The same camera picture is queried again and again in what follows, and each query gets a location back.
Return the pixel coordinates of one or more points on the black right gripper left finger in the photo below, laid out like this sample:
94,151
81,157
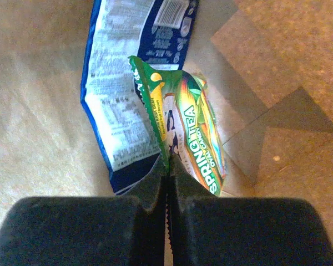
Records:
120,230

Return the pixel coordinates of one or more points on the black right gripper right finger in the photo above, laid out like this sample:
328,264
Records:
209,230

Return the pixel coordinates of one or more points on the green yellow candy packet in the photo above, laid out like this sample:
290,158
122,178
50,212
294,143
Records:
183,121

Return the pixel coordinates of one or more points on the brown paper bag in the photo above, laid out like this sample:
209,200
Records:
269,65

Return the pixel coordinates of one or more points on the dark blue cookie packet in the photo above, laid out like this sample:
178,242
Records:
156,31

